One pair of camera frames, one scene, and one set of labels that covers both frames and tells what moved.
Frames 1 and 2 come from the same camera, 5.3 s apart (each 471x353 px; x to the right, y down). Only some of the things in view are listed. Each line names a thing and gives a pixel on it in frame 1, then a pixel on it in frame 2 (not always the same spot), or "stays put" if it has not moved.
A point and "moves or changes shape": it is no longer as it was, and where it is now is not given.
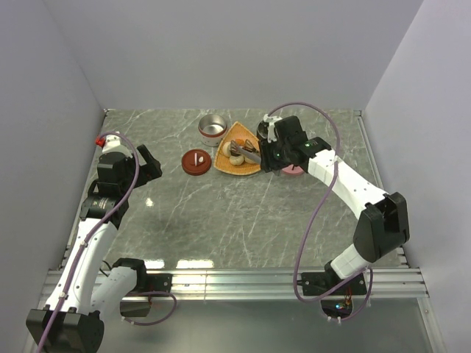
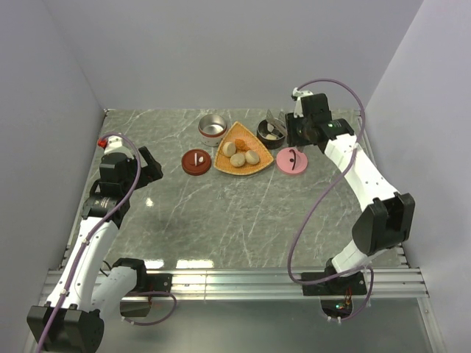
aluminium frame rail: (398, 284) stays put
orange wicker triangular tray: (237, 131) stays put
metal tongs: (248, 151) moves or changes shape
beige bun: (237, 160) stays put
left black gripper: (149, 170) stays put
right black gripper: (267, 162) → (292, 139)
